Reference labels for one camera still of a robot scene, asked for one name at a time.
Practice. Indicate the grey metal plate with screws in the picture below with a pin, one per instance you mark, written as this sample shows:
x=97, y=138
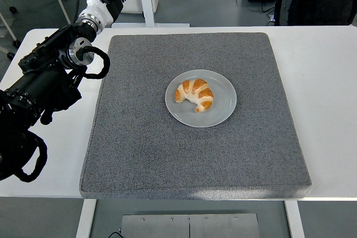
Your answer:
x=189, y=225

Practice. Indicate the white table leg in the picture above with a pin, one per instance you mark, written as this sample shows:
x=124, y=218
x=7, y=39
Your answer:
x=295, y=221
x=85, y=218

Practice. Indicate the grey speckled mat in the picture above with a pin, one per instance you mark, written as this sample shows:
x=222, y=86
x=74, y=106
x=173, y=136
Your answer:
x=181, y=154

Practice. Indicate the golden croissant bread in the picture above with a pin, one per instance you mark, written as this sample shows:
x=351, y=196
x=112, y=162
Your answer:
x=195, y=93

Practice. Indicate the round grey plate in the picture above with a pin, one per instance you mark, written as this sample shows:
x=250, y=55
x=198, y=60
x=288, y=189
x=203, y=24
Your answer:
x=220, y=109

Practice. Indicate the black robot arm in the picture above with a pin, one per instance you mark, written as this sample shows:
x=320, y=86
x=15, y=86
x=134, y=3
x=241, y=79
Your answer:
x=39, y=87

